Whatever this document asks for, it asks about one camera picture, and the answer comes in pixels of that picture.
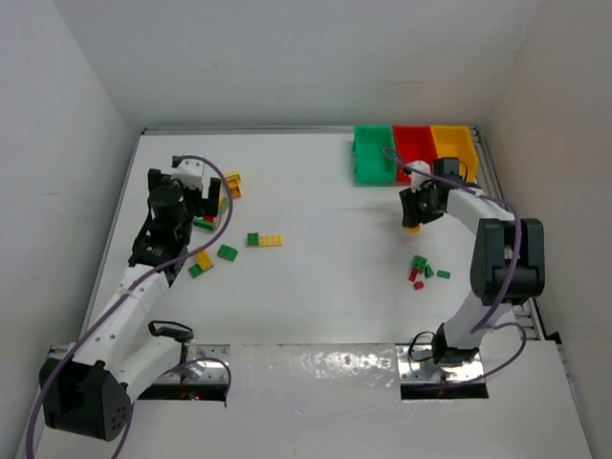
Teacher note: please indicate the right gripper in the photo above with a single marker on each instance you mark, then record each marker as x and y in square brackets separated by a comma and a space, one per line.
[410, 208]

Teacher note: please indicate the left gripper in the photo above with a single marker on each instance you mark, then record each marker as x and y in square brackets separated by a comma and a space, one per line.
[181, 195]

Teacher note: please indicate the green square lego brick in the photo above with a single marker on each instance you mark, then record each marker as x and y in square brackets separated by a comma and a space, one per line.
[419, 263]

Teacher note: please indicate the tan lego plate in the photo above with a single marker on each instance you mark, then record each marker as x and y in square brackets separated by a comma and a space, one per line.
[270, 240]

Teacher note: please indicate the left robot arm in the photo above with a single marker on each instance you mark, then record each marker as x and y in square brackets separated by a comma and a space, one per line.
[91, 389]

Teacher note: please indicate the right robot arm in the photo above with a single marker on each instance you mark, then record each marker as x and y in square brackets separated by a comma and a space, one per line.
[453, 342]

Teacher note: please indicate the red green flower lego stack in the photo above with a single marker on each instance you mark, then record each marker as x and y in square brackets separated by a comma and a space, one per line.
[212, 223]

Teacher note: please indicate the yellow hollow lego block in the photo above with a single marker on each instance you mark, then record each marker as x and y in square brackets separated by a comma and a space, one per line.
[235, 190]

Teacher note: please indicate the yellow arch lego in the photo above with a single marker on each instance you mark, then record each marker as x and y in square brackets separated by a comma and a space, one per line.
[233, 178]

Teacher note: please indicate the yellow long lego brick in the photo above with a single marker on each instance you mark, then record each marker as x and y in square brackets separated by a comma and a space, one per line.
[203, 261]

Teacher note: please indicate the green plastic bin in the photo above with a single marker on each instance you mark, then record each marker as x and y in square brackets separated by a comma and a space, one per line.
[372, 167]

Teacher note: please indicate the green lego under yellow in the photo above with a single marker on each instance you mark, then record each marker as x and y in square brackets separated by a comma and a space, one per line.
[195, 271]

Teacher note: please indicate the red plastic bin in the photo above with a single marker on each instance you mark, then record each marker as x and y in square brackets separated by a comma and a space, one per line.
[414, 143]

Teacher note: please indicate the yellow plastic bin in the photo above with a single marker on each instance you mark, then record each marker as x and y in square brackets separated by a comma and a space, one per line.
[455, 141]

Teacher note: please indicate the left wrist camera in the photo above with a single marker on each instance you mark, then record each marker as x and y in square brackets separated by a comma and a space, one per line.
[188, 172]

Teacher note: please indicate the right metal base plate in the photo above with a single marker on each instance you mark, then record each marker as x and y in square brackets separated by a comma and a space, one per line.
[418, 368]

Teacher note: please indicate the metal base plate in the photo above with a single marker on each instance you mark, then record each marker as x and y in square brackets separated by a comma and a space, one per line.
[198, 364]
[418, 368]

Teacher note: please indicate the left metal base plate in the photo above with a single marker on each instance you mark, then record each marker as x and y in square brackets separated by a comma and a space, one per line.
[198, 364]

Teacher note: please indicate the aluminium frame rail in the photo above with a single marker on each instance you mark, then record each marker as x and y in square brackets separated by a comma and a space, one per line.
[508, 262]

